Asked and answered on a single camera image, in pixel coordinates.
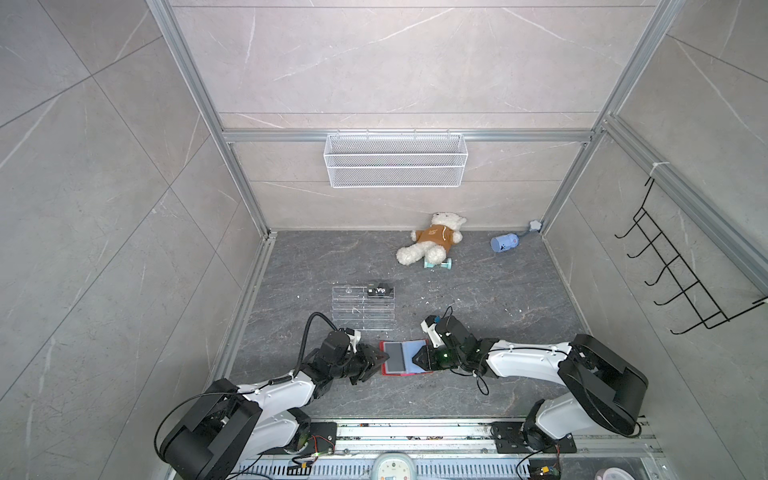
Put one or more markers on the grey card in holder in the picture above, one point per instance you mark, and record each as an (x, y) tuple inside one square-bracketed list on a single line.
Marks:
[(395, 364)]

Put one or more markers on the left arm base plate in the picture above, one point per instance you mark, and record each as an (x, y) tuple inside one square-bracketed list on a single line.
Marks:
[(312, 438)]

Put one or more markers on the clear acrylic organizer tray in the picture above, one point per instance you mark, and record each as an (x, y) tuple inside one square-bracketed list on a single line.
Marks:
[(352, 308)]

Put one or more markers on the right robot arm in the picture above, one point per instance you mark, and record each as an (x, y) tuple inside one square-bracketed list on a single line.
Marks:
[(603, 389)]

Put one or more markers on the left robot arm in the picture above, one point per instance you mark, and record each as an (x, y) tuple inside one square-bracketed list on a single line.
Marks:
[(228, 422)]

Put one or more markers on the black wire hook rack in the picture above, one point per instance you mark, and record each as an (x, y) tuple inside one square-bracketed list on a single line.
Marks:
[(708, 312)]

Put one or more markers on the white teddy bear orange shirt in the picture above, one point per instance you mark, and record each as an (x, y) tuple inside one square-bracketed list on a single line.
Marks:
[(433, 243)]

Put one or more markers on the aluminium front rail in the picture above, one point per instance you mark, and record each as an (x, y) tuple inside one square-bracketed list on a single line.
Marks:
[(471, 436)]

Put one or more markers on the blue cylindrical cup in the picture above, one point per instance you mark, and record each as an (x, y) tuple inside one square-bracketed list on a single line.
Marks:
[(504, 242)]

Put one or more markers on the white round timer device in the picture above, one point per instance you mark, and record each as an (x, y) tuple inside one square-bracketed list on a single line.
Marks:
[(393, 466)]

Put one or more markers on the black VIP credit card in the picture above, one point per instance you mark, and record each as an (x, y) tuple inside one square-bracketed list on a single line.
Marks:
[(380, 290)]

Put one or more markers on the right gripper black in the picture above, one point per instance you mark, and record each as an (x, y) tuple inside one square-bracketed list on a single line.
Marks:
[(427, 359)]

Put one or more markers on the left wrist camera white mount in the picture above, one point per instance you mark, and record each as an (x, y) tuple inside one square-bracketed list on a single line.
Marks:
[(354, 337)]

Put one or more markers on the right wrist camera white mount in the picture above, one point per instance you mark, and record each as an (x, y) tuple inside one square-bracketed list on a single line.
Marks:
[(440, 331)]

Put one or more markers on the red leather card holder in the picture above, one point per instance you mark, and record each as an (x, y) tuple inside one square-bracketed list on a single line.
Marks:
[(410, 348)]

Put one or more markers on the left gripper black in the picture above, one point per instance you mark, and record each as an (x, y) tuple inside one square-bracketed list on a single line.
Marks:
[(370, 358)]

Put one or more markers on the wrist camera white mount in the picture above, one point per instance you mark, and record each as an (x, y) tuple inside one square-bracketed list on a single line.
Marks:
[(354, 337), (440, 331)]

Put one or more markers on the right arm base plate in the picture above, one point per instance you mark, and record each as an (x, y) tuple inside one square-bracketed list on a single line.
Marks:
[(513, 437)]

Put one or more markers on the pink white round object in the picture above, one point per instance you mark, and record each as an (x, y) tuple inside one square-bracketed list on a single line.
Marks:
[(614, 473)]

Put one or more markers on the white wire mesh basket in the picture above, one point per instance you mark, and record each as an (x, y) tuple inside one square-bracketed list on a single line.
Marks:
[(395, 160)]

